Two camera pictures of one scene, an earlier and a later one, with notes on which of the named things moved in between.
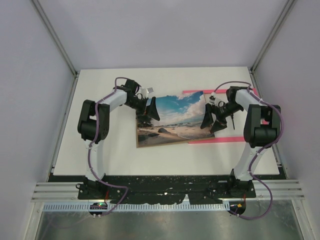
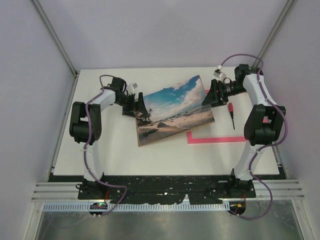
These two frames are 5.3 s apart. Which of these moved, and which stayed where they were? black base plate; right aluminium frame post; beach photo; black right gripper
Moved: black right gripper; beach photo
Stayed: black base plate; right aluminium frame post
